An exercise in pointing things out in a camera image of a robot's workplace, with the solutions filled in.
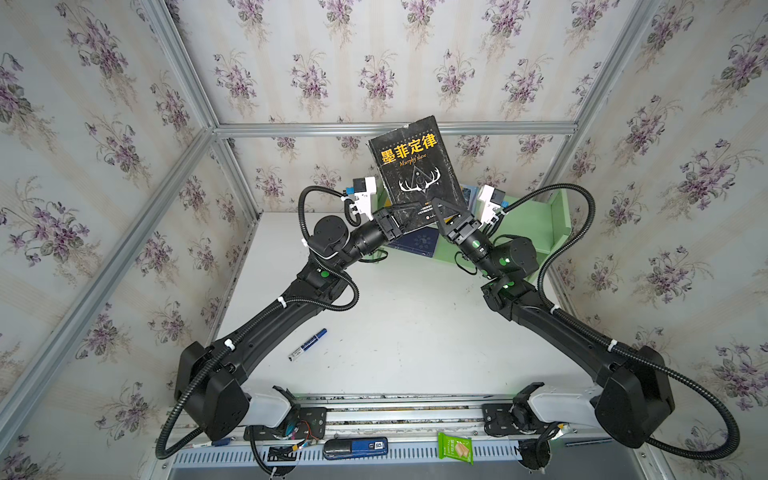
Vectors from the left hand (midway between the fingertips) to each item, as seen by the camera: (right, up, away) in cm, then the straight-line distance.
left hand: (422, 202), depth 57 cm
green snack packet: (+9, -56, +12) cm, 58 cm away
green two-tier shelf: (+37, -1, +24) cm, 44 cm away
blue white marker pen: (-31, -38, +27) cm, 56 cm away
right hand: (+1, 0, +1) cm, 2 cm away
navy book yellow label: (+4, -8, +35) cm, 36 cm away
